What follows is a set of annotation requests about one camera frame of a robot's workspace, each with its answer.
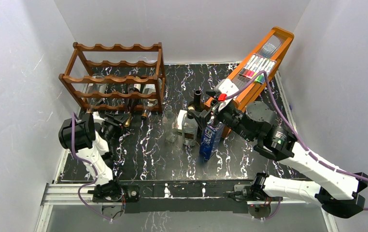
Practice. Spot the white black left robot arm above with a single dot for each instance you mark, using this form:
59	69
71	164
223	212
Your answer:
87	138

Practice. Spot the orange wooden display rack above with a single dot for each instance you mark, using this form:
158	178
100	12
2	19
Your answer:
267	55

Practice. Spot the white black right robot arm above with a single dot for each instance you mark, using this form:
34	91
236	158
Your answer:
336	193

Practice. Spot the brown wooden wine rack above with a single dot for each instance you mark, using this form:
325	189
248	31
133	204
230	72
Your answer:
158	79

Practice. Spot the clear whisky bottle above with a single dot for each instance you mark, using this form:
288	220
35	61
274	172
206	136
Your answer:
189	129

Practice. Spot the dark green wine bottle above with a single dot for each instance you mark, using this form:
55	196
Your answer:
196	103

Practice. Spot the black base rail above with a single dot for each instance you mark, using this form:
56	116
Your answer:
236	196

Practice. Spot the gold capped bottle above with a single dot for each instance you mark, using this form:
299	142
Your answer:
131	103

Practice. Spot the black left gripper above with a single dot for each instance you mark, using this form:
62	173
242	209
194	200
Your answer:
119	119

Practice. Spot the clear shelf bottle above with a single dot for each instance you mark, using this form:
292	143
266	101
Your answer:
169	121

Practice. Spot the clear lower bottle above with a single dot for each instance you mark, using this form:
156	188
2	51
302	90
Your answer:
148	104

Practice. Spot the white red small box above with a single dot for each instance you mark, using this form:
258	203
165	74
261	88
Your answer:
179	120

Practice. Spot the blue bottle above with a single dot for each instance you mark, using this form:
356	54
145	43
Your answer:
211	137

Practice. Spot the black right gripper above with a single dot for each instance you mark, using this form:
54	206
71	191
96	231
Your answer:
200	116

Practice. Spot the pack of coloured markers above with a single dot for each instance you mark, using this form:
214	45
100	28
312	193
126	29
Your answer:
255	64

